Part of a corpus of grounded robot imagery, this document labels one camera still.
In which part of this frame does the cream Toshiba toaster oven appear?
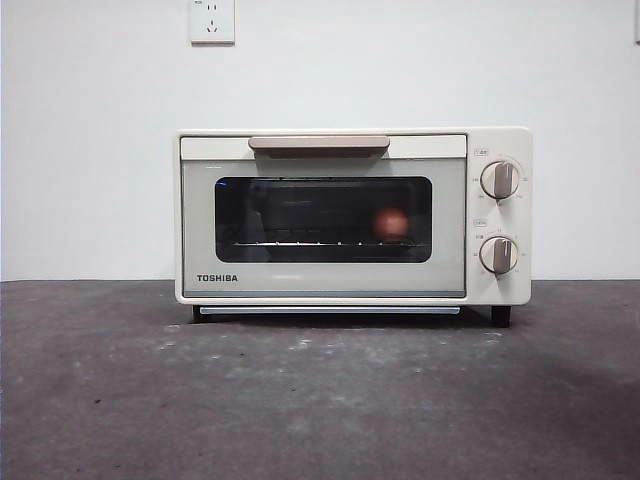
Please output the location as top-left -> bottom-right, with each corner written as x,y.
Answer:
174,127 -> 534,328

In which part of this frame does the cream timer knob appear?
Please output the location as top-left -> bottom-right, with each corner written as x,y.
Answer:
478,234 -> 521,276

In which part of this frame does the brown egg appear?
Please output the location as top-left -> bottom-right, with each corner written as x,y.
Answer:
373,206 -> 410,241

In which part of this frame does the glass oven door with handle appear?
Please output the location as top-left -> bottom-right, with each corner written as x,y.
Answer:
179,133 -> 468,300

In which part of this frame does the metal wire oven rack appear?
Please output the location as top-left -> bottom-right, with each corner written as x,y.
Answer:
231,239 -> 422,249

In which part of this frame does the cream temperature knob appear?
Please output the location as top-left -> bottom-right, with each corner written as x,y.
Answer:
479,159 -> 522,201

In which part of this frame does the white wall socket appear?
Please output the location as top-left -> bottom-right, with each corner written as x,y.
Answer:
189,0 -> 236,47

